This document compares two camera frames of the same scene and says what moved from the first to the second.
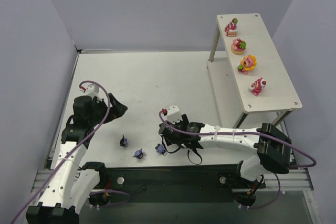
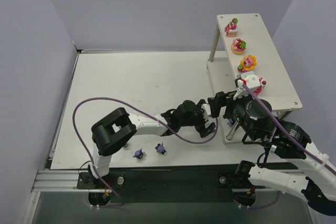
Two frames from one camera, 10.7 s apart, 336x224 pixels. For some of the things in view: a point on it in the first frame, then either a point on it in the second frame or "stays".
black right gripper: [166, 135] → [233, 112]
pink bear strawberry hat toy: [256, 87] stays
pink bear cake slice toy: [230, 29] stays
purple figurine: [138, 153] stays
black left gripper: [109, 106] → [214, 104]
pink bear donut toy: [238, 46] stays
